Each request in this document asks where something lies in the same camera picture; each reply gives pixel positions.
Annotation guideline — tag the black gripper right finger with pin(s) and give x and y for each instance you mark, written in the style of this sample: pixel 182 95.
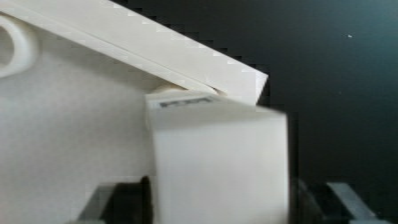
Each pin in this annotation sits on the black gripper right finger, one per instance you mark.
pixel 328 204

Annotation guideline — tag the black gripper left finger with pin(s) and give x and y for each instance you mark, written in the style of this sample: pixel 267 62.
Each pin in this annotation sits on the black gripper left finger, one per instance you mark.
pixel 120 204

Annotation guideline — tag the white desk leg with tag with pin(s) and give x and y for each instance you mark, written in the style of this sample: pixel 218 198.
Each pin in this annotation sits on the white desk leg with tag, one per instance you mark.
pixel 221 160

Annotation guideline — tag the white desk tabletop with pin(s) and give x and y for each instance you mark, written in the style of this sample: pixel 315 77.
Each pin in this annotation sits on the white desk tabletop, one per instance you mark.
pixel 88 56

